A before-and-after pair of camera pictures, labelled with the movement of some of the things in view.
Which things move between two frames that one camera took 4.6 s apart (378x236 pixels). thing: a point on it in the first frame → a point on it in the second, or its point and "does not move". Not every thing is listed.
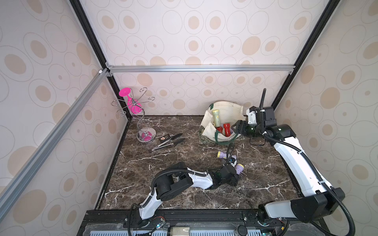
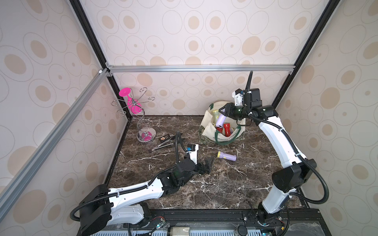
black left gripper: x=235 y=178 → x=203 y=169
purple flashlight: x=239 y=168 → x=220 y=120
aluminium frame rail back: x=202 y=69 does not move
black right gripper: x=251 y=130 → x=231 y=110
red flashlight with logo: x=227 y=126 does not move
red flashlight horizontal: x=219 y=129 does not move
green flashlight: x=216 y=112 does not move
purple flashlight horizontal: x=222 y=154 does not move
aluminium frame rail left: x=15 y=186 does not move
